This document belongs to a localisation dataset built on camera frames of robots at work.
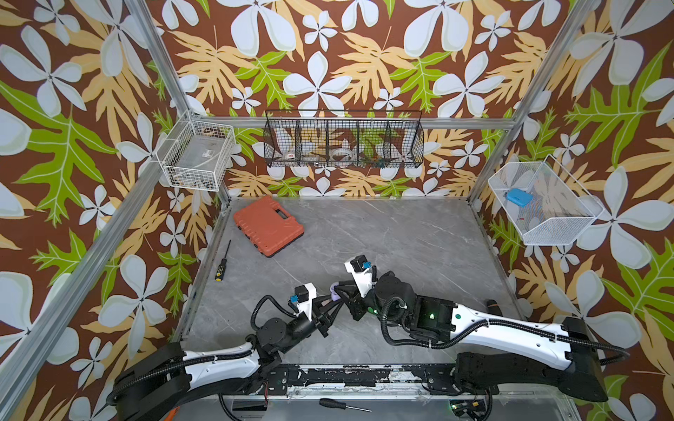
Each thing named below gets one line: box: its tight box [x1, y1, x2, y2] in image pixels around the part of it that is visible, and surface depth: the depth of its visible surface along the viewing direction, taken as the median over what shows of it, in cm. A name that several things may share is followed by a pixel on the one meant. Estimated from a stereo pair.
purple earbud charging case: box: [329, 282, 342, 302], surface depth 69 cm
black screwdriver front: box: [319, 398, 373, 414], surface depth 72 cm
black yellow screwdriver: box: [215, 239, 232, 283], surface depth 97 cm
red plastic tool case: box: [233, 195, 305, 257], surface depth 106 cm
